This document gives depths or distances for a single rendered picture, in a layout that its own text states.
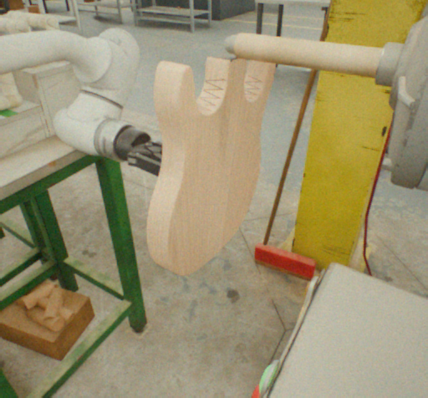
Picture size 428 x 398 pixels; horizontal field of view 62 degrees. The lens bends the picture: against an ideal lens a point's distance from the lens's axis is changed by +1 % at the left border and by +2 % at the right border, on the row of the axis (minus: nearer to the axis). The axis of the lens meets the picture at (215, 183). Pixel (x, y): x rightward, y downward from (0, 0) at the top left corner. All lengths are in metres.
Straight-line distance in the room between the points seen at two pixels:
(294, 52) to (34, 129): 0.75
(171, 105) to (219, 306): 1.32
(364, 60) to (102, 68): 0.55
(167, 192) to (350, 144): 1.03
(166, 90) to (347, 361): 0.37
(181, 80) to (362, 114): 1.02
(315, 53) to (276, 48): 0.05
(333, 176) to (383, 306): 1.25
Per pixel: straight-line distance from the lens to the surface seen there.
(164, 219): 0.56
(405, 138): 0.35
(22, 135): 1.03
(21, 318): 1.70
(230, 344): 1.61
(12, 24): 1.07
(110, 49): 0.84
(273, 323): 1.68
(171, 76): 0.49
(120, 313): 1.46
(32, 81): 1.03
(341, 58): 0.46
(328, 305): 0.32
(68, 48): 0.79
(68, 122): 0.87
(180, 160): 0.54
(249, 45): 0.49
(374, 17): 1.35
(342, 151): 1.50
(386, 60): 0.44
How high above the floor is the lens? 1.36
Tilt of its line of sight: 33 degrees down
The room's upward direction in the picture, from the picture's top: straight up
